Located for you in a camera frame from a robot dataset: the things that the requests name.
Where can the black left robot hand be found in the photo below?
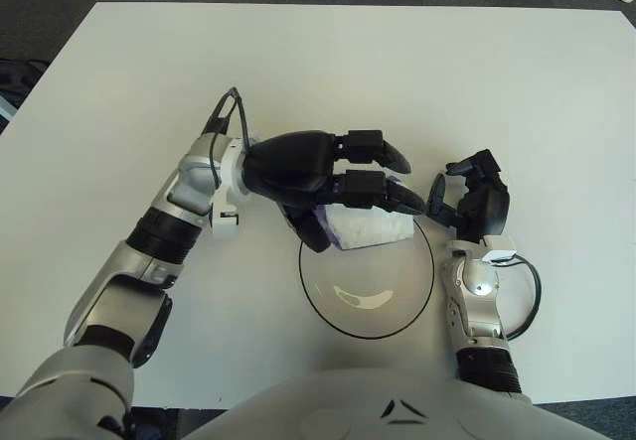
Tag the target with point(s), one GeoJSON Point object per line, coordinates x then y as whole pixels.
{"type": "Point", "coordinates": [293, 167]}

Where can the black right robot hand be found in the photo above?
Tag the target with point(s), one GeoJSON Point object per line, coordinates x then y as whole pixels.
{"type": "Point", "coordinates": [489, 204]}

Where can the purple tissue paper pack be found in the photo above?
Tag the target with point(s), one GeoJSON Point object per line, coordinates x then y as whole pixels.
{"type": "Point", "coordinates": [372, 229]}

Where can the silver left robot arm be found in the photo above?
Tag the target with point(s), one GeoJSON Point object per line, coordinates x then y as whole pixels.
{"type": "Point", "coordinates": [149, 261]}

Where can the white plate with black rim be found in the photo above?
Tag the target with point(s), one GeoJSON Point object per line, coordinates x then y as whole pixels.
{"type": "Point", "coordinates": [367, 291]}

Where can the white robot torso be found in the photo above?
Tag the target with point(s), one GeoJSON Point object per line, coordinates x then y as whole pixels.
{"type": "Point", "coordinates": [348, 405]}

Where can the dark bag on floor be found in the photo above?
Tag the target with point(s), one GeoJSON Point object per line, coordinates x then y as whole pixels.
{"type": "Point", "coordinates": [20, 80]}

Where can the pale grey slanted bar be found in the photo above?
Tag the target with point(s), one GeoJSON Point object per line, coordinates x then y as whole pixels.
{"type": "Point", "coordinates": [6, 109]}

